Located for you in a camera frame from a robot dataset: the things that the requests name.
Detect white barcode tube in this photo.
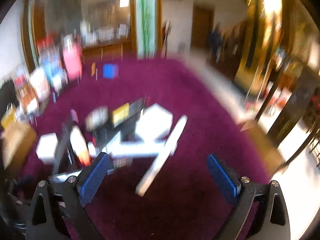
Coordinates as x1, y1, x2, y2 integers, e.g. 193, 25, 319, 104
136, 115, 188, 197

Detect white paper card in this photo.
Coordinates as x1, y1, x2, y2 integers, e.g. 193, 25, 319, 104
135, 103, 173, 141

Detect white square box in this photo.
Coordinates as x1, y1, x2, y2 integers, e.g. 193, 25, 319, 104
36, 133, 58, 165

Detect orange white glue bottle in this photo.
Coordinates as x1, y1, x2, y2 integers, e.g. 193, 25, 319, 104
70, 126, 91, 166

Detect purple velvet tablecloth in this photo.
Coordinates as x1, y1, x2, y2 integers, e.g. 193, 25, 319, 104
34, 59, 268, 239

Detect wooden chair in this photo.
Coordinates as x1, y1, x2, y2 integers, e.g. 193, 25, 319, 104
240, 75, 319, 178

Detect blue lighter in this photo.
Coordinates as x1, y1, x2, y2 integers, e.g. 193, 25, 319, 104
103, 63, 119, 79

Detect pink knitted cup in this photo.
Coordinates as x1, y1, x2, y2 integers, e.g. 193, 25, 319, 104
63, 40, 82, 81

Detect person in dark jacket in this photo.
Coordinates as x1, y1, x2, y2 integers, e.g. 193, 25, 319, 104
209, 22, 222, 62

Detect wooden door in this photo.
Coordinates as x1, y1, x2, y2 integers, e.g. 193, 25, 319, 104
190, 3, 214, 48

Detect bamboo painted glass panel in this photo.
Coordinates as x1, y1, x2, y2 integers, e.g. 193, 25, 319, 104
135, 0, 157, 59

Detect yellow handled screwdriver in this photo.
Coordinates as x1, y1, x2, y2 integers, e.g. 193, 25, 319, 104
91, 62, 98, 81

